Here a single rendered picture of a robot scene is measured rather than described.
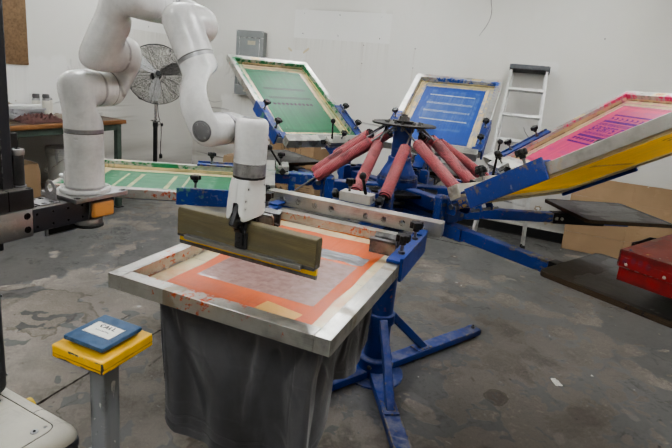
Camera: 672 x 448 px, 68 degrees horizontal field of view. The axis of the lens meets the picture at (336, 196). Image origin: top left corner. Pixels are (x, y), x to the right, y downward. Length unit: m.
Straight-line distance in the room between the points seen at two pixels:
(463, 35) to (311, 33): 1.77
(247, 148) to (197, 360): 0.57
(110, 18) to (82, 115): 0.25
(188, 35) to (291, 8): 5.19
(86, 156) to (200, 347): 0.57
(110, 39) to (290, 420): 1.00
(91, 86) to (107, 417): 0.77
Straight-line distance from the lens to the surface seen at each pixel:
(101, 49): 1.37
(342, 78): 6.01
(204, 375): 1.38
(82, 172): 1.44
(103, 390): 1.15
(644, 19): 5.65
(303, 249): 1.12
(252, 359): 1.27
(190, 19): 1.21
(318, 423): 1.40
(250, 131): 1.12
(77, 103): 1.41
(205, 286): 1.31
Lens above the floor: 1.50
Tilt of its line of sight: 14 degrees down
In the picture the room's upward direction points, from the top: 5 degrees clockwise
